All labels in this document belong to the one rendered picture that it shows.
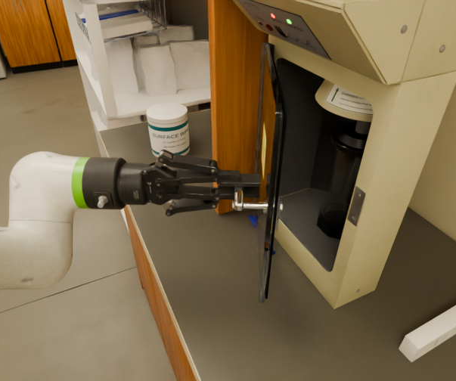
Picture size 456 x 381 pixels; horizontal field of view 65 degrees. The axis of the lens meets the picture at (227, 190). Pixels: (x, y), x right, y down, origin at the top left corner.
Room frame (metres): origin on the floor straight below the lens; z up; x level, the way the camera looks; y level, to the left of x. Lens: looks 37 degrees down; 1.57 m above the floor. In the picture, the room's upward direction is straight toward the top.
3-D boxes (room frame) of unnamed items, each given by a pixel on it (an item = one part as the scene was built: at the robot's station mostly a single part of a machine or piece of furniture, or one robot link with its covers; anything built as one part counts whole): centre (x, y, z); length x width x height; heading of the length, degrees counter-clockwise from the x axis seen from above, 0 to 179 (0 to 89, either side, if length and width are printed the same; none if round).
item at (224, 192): (0.51, -0.02, 1.19); 0.07 x 0.03 x 0.01; 89
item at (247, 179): (0.51, -0.02, 1.21); 0.07 x 0.03 x 0.01; 89
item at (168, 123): (1.07, 0.20, 1.02); 0.13 x 0.13 x 0.15
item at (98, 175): (0.51, 0.21, 1.20); 0.12 x 0.06 x 0.09; 179
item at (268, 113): (0.56, -0.07, 1.19); 0.30 x 0.01 x 0.40; 178
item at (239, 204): (0.49, -0.04, 1.20); 0.10 x 0.05 x 0.03; 178
